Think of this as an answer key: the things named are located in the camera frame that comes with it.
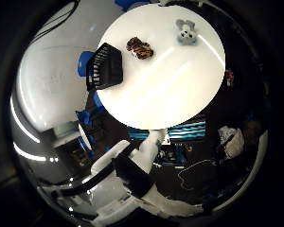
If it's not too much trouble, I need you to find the tiger striped plush toy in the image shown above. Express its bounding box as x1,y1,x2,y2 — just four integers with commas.
126,36,154,61

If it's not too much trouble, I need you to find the grey plush toy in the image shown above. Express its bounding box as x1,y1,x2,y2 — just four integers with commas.
175,18,198,45

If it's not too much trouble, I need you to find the blue chair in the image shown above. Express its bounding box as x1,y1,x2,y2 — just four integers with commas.
77,50,96,79
75,91,105,127
114,0,150,12

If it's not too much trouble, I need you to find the teal slatted table base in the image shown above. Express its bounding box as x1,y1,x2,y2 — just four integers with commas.
126,117,207,141

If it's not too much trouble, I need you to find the black slatted plastic basket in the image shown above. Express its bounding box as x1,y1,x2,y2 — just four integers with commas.
85,42,124,92

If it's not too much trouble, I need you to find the person in white shirt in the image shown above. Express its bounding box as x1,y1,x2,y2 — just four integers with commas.
217,119,266,162

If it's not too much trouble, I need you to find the small red object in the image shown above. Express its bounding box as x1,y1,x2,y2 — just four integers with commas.
225,68,235,87

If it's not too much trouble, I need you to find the thin white cable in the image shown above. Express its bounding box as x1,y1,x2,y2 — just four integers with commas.
178,159,217,190

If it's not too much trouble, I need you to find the black cable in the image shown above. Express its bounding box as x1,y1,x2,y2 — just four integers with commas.
31,0,81,42

